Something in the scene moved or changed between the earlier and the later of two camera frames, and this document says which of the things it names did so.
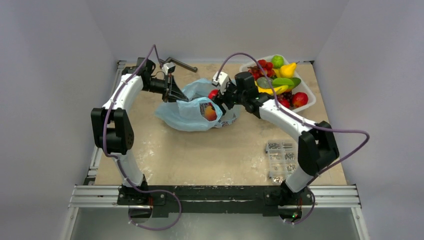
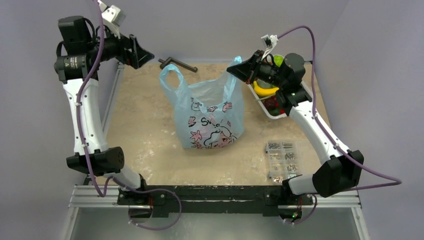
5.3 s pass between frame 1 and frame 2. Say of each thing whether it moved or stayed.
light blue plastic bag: moved
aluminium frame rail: stayed
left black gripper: moved
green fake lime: stayed
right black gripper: moved
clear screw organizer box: stayed
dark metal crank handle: stayed
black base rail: stayed
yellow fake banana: stayed
